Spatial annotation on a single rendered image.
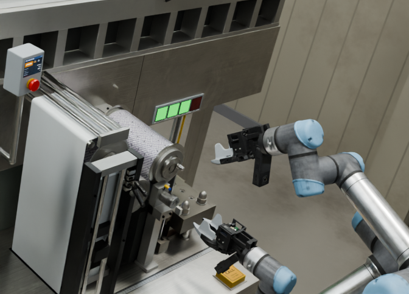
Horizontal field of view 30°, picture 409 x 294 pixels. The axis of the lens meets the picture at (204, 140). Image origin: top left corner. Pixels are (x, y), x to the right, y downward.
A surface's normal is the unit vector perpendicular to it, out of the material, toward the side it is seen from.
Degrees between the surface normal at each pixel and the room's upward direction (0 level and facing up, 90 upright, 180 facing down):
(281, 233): 0
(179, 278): 0
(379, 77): 90
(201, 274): 0
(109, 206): 90
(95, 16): 90
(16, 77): 90
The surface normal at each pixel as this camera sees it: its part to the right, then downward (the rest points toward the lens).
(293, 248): 0.22, -0.84
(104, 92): 0.71, 0.49
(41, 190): -0.67, 0.23
